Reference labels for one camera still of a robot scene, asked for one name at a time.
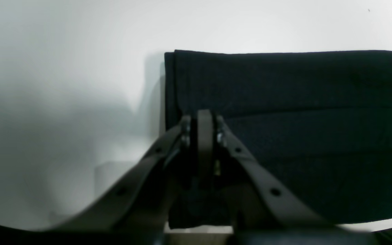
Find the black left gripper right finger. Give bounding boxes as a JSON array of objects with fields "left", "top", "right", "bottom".
[{"left": 197, "top": 110, "right": 337, "bottom": 231}]

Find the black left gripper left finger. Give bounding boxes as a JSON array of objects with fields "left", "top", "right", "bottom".
[{"left": 46, "top": 116, "right": 198, "bottom": 239}]

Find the black T-shirt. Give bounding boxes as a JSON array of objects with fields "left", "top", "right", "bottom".
[{"left": 164, "top": 50, "right": 392, "bottom": 224}]

